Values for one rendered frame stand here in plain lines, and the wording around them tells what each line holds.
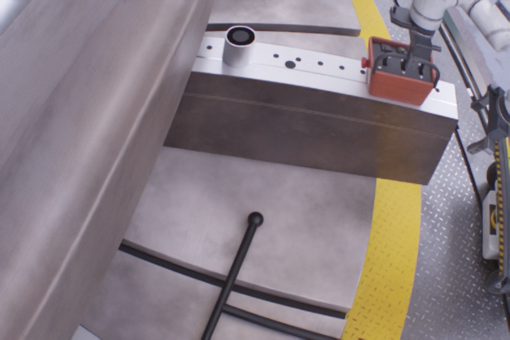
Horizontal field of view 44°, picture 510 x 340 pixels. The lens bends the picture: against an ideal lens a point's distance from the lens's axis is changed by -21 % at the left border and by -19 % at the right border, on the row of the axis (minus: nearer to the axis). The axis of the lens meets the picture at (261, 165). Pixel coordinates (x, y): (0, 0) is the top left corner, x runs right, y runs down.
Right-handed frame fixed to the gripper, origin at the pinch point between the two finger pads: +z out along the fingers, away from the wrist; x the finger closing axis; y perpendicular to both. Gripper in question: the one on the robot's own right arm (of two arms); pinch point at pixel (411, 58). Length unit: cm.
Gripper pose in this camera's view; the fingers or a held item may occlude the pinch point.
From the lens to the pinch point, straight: 187.7
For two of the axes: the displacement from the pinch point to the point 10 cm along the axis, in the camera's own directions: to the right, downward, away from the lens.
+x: 0.8, -8.4, 5.3
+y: 9.9, 1.3, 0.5
